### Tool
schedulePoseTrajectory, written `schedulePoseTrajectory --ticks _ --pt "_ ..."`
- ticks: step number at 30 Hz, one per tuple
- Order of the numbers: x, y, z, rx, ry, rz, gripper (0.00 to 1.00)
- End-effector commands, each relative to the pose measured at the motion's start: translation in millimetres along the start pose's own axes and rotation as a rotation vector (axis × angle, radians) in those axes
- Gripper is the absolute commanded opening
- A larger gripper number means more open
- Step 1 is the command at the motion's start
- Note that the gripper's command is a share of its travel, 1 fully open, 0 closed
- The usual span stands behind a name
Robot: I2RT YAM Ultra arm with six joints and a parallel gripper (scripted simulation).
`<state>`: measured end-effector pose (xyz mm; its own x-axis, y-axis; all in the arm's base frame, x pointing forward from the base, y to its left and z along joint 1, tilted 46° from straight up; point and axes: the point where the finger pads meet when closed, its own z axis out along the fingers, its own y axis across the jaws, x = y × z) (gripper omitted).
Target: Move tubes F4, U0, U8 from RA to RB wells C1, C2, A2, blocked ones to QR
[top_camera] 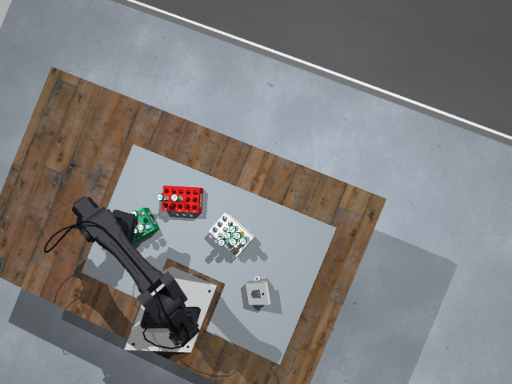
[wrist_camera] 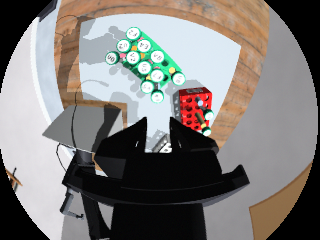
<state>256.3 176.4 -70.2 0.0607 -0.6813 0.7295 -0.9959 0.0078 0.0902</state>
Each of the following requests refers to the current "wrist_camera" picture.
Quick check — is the white tube rack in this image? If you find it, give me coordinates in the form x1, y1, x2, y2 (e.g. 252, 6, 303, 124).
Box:
152, 133, 171, 152

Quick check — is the green test tube rack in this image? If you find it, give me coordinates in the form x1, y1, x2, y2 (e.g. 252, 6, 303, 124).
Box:
121, 31, 182, 88

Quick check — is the red test tube rack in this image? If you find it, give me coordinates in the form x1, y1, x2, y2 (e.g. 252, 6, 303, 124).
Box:
179, 87, 212, 131

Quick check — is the conical tube with yellow liquid and green cap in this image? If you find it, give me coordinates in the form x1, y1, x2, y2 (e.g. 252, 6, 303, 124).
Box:
195, 112, 211, 136

